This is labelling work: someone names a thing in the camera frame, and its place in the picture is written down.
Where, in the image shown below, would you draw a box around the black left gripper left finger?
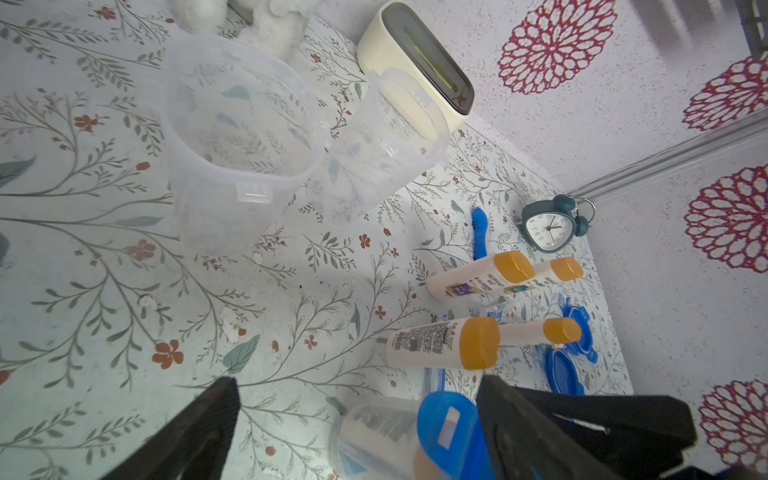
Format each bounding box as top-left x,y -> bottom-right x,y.
105,377 -> 241,479

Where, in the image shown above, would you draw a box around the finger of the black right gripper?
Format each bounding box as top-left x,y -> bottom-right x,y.
519,389 -> 698,479

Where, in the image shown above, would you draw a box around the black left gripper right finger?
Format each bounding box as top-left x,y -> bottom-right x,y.
475,376 -> 619,479

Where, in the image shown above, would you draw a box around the yellow cap bottle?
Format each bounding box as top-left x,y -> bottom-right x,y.
385,317 -> 501,371
506,257 -> 584,293
498,318 -> 582,347
426,251 -> 535,299

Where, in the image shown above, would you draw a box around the clear plastic kit container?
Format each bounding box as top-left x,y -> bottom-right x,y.
329,397 -> 449,479

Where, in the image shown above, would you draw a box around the clear plastic cup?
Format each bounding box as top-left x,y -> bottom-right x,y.
161,34 -> 331,256
307,68 -> 449,225

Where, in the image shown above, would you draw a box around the green teal alarm clock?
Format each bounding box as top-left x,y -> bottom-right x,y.
518,194 -> 596,254

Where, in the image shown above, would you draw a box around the grey husky plush toy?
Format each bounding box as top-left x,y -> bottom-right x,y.
168,0 -> 320,63

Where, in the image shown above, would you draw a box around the cream tissue box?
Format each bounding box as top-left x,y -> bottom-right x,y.
356,1 -> 475,133

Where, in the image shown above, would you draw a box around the grey metal wall shelf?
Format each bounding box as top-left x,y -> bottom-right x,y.
734,0 -> 768,61

